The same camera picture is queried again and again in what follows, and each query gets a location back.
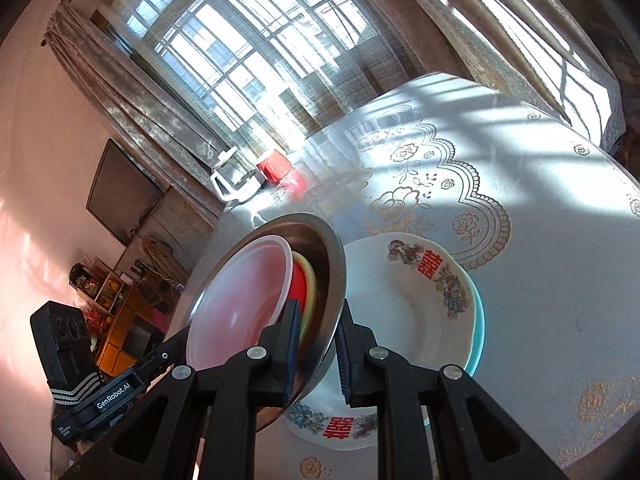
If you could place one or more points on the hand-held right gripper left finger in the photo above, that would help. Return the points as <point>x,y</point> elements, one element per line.
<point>295,345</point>

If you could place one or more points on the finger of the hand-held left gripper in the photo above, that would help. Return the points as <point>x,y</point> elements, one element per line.
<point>162,355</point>

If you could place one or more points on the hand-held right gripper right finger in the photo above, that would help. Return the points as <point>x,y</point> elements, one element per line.
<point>345,355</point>

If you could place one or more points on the red plastic bowl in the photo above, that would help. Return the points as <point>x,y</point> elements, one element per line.
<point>298,285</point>

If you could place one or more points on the yellow plastic bowl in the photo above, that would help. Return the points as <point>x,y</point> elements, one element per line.
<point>312,285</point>

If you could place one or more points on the large patterned white plate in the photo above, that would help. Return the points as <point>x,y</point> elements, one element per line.
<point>400,310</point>

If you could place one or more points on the stainless steel bowl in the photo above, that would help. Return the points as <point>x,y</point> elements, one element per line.
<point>327,280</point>

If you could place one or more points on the white floral bowl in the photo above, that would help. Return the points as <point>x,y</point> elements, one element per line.
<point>235,300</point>

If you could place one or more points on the teal plastic plate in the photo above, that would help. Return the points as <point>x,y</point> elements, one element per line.
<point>480,325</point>

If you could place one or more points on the yellow wooden cabinet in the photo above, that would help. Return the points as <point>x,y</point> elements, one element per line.
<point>120,330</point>

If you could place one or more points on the cluttered display shelf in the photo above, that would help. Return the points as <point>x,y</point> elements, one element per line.
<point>107,290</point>

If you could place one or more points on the wooden folding chair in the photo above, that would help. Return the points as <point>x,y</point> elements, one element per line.
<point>160,255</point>

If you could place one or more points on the white glass kettle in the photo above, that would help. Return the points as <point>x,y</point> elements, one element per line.
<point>235,180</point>

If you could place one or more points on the red mug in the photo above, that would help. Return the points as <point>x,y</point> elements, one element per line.
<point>275,165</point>

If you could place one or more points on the grey velvet curtain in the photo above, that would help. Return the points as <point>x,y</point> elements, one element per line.
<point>125,110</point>

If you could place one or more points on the sheer white curtain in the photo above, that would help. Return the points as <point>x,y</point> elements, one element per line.
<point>320,85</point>

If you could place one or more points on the barred window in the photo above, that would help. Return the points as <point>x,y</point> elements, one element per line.
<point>225,35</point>

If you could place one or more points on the beige patterned curtain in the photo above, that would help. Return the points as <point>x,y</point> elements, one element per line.
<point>500,20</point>

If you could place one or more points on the wall-mounted television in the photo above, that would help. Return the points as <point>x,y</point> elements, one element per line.
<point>120,195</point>

